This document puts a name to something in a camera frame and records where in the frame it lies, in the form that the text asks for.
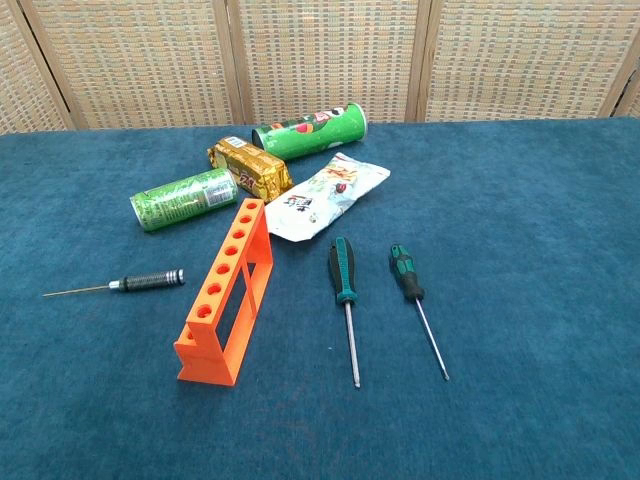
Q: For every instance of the black silver precision screwdriver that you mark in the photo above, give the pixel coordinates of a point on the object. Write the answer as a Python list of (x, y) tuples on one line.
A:
[(150, 280)]

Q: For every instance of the teal black long screwdriver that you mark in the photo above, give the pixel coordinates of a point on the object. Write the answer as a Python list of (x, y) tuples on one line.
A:
[(341, 270)]

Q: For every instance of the green black short screwdriver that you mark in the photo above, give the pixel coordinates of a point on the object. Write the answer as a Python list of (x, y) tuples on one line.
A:
[(406, 275)]

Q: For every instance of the orange screwdriver rack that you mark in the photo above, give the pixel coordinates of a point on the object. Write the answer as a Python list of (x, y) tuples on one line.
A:
[(205, 365)]

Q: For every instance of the white snack bag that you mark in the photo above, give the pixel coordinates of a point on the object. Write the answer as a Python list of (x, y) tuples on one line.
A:
[(320, 200)]

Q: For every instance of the gold foil snack pack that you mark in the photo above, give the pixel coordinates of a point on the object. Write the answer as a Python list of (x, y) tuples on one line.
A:
[(250, 165)]

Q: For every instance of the green chips tube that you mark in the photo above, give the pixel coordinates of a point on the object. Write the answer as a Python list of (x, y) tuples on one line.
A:
[(310, 135)]

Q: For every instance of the green drink can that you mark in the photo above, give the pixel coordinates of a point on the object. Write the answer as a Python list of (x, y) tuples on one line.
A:
[(180, 200)]

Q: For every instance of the woven rattan screen panel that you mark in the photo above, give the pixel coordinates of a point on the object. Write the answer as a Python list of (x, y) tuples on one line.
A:
[(525, 60), (140, 60), (634, 100), (20, 100), (325, 50)]

